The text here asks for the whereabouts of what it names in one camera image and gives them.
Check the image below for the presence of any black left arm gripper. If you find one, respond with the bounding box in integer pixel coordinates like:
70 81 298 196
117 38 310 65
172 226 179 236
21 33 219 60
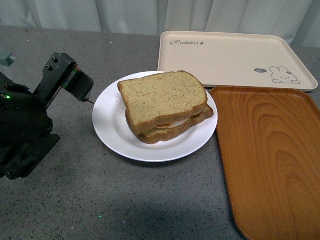
0 52 94 180

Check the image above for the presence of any white round plate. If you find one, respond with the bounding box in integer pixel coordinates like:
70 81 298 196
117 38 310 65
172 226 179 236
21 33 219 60
92 82 218 163

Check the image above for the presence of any bread slice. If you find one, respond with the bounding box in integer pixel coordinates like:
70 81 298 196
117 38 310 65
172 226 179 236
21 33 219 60
117 71 208 135
134 104 214 145

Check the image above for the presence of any teal dish rack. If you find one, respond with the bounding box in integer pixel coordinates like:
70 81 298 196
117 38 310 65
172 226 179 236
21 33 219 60
0 50 16 67

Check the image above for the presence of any fried egg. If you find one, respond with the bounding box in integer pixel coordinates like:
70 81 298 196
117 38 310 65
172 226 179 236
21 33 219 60
156 118 190 129

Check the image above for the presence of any beige rabbit tray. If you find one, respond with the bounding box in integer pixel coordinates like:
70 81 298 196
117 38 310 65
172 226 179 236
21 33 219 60
158 31 318 92

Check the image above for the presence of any brown wooden tray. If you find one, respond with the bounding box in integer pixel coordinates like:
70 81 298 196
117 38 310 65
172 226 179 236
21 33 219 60
211 87 320 240

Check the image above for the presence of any grey-white curtain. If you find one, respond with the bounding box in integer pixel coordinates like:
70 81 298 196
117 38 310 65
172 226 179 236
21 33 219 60
0 0 320 48

